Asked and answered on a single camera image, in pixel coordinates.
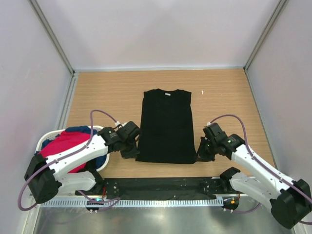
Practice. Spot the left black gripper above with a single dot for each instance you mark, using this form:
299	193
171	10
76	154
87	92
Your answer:
132	153

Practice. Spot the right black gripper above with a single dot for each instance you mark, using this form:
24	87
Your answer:
202	156

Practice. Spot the black t shirt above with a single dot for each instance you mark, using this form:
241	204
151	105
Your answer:
167	128

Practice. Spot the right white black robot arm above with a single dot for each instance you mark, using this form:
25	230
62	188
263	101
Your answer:
288	200

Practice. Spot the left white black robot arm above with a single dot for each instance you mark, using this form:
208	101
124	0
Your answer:
48	176

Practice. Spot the blue t shirt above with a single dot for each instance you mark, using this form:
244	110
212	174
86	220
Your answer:
78	128

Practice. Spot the pink t shirt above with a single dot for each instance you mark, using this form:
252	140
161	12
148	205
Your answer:
67	139

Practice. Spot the white perforated laundry basket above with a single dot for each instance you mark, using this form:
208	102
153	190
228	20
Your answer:
102	165

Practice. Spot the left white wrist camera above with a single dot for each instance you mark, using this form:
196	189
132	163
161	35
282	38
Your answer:
118	124

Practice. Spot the slotted grey cable duct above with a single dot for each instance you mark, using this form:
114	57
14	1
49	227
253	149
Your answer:
82	202

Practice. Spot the left aluminium frame post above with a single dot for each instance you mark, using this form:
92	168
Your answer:
50	33

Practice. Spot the aluminium frame post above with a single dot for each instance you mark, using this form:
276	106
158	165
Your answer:
50	33
279	8

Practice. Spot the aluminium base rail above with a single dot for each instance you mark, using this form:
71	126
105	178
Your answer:
238	182

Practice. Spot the right aluminium frame post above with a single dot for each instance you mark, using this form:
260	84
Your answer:
279	8

